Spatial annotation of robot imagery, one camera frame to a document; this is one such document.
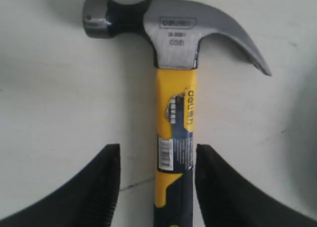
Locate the yellow black claw hammer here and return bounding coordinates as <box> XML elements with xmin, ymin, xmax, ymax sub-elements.
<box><xmin>82</xmin><ymin>0</ymin><xmax>271</xmax><ymax>227</ymax></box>

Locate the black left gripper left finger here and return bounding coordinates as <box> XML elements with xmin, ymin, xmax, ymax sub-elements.
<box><xmin>0</xmin><ymin>144</ymin><xmax>120</xmax><ymax>227</ymax></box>

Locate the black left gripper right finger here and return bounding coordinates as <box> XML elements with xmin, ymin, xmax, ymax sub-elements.
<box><xmin>195</xmin><ymin>144</ymin><xmax>317</xmax><ymax>227</ymax></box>

